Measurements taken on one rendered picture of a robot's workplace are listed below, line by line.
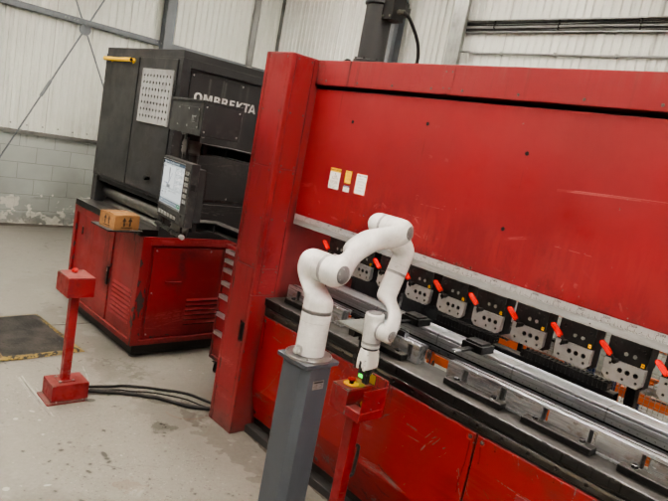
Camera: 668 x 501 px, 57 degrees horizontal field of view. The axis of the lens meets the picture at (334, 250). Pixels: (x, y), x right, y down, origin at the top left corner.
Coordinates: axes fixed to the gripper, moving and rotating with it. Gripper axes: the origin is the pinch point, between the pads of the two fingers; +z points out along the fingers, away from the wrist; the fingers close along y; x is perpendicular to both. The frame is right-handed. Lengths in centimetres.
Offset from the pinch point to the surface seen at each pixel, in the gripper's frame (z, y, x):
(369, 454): 48, -19, -7
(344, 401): 11.8, 5.8, -5.6
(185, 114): -102, 13, -152
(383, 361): 0.2, -23.1, -10.6
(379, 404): 11.6, -6.3, 4.8
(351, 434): 28.5, 1.4, -2.4
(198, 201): -57, 15, -128
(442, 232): -66, -39, 0
